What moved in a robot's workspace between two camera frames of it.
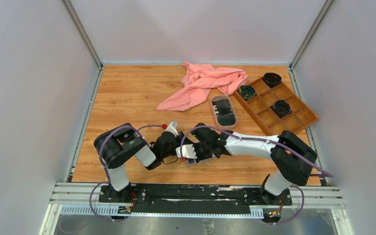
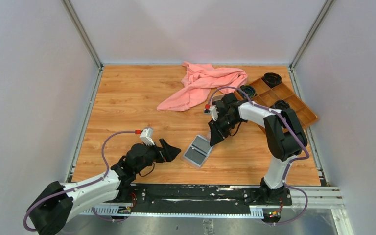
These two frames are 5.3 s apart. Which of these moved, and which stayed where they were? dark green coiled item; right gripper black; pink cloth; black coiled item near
Moved: right gripper black
Stayed: black coiled item near; pink cloth; dark green coiled item
